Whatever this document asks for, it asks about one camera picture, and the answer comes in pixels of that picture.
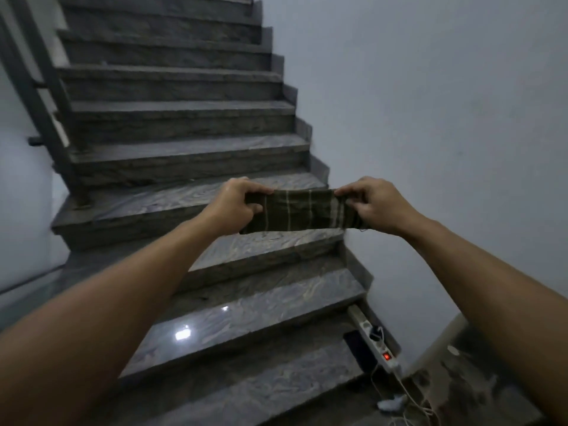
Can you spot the person's right hand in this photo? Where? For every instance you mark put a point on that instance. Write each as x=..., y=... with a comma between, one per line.
x=381, y=208

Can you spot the dark metal stair railing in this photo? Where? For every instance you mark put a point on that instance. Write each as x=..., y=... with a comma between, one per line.
x=42, y=93

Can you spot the person's right forearm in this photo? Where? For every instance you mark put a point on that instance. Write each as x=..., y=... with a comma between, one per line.
x=492, y=288

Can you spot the grey marble staircase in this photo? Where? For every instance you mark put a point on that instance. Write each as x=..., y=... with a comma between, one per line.
x=186, y=128

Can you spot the person's left forearm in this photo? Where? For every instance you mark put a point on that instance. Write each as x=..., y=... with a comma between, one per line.
x=111, y=306

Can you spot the person's right thumb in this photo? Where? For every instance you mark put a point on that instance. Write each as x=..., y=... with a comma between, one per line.
x=358, y=207

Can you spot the black smartphone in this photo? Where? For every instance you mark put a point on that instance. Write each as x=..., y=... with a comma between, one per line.
x=359, y=350

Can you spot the white charger plug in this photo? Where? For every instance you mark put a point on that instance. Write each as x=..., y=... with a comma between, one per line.
x=392, y=403

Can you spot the person's left hand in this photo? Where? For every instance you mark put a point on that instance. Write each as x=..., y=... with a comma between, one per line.
x=228, y=204

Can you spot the white power strip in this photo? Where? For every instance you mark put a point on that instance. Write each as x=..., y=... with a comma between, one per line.
x=372, y=339

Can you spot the black plug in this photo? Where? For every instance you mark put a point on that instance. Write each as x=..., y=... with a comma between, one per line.
x=377, y=334

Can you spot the dark green striped cloth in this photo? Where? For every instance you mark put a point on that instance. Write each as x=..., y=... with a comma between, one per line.
x=297, y=210

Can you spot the person's left thumb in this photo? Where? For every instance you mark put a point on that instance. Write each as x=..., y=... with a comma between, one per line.
x=255, y=209

